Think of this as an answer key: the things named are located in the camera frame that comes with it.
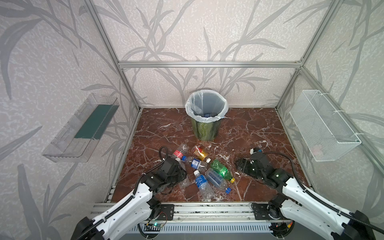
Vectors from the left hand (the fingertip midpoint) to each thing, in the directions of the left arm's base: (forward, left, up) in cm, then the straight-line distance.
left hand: (187, 171), depth 82 cm
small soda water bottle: (+4, -6, -1) cm, 7 cm away
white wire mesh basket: (+6, -61, +29) cm, 68 cm away
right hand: (+5, -29, +3) cm, 29 cm away
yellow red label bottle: (+13, -6, 0) cm, 14 cm away
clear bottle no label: (-4, -1, -3) cm, 5 cm away
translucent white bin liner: (+41, -10, +9) cm, 44 cm away
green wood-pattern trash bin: (+23, -11, +5) cm, 26 cm away
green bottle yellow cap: (0, -20, -1) cm, 20 cm away
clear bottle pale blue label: (-3, -16, -1) cm, 16 cm away
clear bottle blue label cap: (+37, -12, +5) cm, 39 cm away
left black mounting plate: (-19, +9, -5) cm, 22 cm away
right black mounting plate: (-19, -37, -3) cm, 42 cm away
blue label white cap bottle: (-9, -11, -6) cm, 15 cm away
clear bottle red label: (+13, +5, -2) cm, 14 cm away
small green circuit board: (-24, +14, -6) cm, 29 cm away
